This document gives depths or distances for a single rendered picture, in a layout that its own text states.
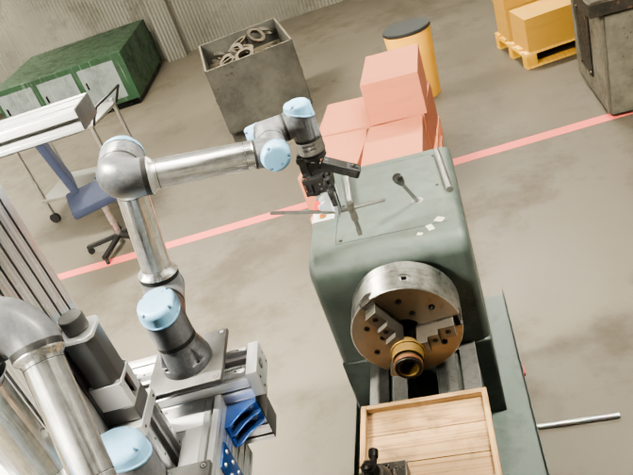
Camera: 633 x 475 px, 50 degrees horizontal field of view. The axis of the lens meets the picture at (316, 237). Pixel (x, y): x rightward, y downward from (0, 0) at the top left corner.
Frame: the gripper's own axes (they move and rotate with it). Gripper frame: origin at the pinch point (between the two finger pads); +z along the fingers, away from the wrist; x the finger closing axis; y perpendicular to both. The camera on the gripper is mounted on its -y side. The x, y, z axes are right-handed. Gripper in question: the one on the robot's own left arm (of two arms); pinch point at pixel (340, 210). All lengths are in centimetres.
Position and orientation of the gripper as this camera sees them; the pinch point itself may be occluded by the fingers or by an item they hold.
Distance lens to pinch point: 197.5
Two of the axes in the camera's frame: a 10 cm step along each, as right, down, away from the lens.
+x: -0.5, 5.4, -8.4
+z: 2.9, 8.1, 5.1
